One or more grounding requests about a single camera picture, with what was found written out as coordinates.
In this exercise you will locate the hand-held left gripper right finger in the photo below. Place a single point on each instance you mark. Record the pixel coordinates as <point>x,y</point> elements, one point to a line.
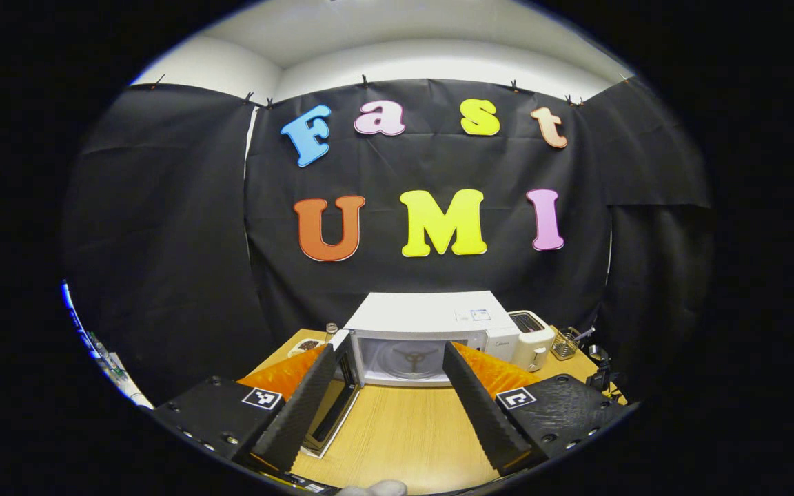
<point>480,413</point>

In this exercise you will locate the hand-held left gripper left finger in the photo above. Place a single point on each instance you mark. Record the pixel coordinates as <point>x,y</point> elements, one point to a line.
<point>300,413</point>

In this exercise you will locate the white microwave oven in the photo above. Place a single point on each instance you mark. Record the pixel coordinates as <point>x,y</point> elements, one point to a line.
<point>424,313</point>

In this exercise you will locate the metal spoon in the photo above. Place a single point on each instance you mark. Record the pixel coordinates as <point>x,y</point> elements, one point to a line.
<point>583,334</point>

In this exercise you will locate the white divided seasoning dish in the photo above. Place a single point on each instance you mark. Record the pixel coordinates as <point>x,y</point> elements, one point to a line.
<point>307,344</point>

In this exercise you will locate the white toaster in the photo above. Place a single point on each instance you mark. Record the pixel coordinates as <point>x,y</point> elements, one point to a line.
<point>531,341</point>

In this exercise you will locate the clear water bottle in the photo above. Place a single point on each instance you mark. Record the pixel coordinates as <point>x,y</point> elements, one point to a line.
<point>331,332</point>

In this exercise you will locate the black backdrop cloth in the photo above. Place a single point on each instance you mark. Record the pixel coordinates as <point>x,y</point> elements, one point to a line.
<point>383,165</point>

